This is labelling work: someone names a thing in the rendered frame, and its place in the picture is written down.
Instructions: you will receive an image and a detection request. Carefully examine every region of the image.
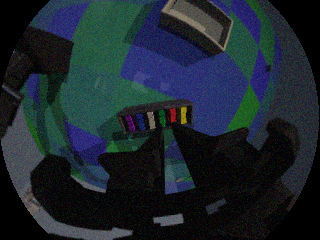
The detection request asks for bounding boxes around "tan open-top tray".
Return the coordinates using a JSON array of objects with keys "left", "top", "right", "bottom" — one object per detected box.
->
[{"left": 159, "top": 0, "right": 233, "bottom": 56}]

